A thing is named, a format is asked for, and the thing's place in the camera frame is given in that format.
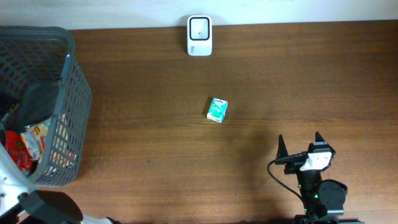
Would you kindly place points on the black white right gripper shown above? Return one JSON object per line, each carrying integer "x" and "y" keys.
{"x": 292, "y": 167}

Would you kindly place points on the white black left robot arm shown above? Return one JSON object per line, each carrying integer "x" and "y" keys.
{"x": 21, "y": 194}

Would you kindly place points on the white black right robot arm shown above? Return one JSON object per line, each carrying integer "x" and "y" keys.
{"x": 322, "y": 200}

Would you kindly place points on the red snack bag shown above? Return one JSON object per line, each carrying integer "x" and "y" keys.
{"x": 18, "y": 152}

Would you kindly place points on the grey plastic basket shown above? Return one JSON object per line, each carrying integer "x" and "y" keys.
{"x": 41, "y": 76}

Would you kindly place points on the yellow snack bag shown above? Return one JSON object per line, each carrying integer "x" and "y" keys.
{"x": 34, "y": 138}

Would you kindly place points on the teal tissue pack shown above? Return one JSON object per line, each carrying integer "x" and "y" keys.
{"x": 217, "y": 110}

